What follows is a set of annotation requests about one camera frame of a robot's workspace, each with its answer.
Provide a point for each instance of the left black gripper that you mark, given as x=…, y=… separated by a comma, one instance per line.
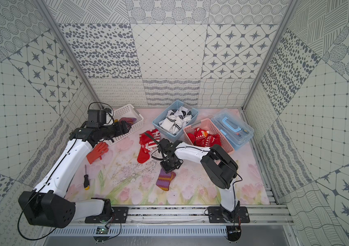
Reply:
x=120, y=127

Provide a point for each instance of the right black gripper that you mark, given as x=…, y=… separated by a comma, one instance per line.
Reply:
x=167, y=169

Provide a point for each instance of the purple striped sock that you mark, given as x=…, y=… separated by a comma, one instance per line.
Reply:
x=164, y=180

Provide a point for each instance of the maroon purple toe sock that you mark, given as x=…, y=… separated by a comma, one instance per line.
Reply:
x=129, y=120

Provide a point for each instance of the white sock black stripes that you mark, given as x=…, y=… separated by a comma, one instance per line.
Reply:
x=171, y=126

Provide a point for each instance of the red snowflake sock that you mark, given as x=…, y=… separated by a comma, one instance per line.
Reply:
x=202, y=138

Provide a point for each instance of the white sock black pattern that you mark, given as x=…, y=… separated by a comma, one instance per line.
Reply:
x=181, y=113

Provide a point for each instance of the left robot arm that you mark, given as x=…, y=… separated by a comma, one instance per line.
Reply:
x=46, y=205

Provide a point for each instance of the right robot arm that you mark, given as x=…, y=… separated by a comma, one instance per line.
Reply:
x=221, y=169

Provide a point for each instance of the white plastic basket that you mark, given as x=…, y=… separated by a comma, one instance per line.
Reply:
x=131, y=115

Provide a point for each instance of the blue plastic basket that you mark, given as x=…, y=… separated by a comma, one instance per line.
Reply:
x=163, y=115

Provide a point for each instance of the pink plastic basket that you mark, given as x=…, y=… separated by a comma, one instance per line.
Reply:
x=208, y=125

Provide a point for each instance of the red santa striped sock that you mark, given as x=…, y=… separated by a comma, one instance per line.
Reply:
x=149, y=140

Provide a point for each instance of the red patterned sock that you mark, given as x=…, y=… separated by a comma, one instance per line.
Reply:
x=144, y=155

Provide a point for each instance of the red rubber glove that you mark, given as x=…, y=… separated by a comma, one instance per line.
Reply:
x=97, y=152

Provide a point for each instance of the black yellow screwdriver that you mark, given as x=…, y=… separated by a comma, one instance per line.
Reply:
x=86, y=182

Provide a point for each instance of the clear plastic tool box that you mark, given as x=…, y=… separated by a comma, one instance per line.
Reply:
x=235, y=130

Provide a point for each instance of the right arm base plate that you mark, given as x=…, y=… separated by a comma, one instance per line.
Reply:
x=221, y=215

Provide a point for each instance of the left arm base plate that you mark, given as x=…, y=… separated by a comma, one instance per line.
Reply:
x=111, y=215

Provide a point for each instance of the aluminium mounting rail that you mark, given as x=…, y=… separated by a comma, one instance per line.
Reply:
x=198, y=215

